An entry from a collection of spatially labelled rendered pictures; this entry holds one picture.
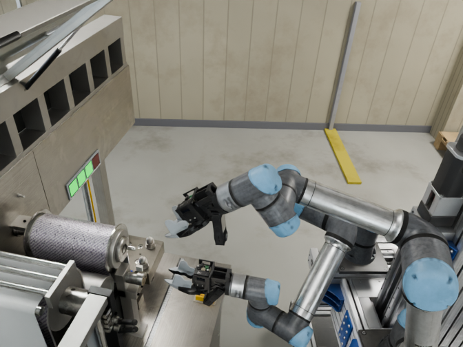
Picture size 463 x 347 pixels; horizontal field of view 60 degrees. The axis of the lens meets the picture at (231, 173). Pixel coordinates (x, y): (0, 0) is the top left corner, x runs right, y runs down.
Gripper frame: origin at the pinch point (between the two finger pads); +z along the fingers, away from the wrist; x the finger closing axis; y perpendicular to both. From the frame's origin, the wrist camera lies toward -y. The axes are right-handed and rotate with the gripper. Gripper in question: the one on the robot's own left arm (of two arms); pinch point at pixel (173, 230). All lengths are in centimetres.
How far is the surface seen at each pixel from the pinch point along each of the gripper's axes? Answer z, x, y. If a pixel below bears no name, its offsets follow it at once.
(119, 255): 16.7, 4.9, 3.0
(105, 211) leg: 97, -75, -13
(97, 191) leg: 90, -75, -1
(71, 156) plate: 41, -32, 28
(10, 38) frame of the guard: -33, 31, 54
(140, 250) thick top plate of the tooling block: 35.1, -17.4, -11.6
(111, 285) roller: 24.3, 8.8, -2.9
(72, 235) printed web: 24.2, 4.9, 15.2
